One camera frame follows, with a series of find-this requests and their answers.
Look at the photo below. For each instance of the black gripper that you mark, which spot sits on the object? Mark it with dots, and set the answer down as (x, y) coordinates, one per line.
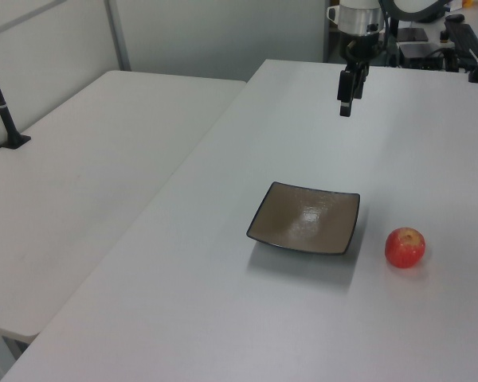
(361, 47)

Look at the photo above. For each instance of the red apple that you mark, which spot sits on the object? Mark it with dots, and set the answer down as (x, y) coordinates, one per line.
(404, 247)

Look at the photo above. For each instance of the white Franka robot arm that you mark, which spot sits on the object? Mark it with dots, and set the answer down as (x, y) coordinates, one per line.
(358, 18)

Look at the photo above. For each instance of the square brown ceramic plate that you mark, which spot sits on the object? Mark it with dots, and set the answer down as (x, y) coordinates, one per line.
(304, 219)

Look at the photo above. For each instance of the flat black box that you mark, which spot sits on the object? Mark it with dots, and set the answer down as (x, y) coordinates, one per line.
(413, 34)

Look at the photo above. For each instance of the black keyboard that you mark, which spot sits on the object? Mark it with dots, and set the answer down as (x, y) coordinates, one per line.
(464, 37)

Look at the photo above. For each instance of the black computer mouse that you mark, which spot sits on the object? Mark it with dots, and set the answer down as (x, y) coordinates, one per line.
(455, 17)

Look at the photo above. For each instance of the grey table leg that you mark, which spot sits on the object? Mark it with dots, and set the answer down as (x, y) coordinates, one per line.
(2, 358)

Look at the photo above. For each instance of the grey aluminium partition post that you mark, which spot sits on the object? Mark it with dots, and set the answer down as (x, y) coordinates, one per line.
(117, 33)

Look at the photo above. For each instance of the black camera stand with white band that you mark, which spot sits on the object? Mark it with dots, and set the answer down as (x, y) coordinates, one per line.
(0, 103)

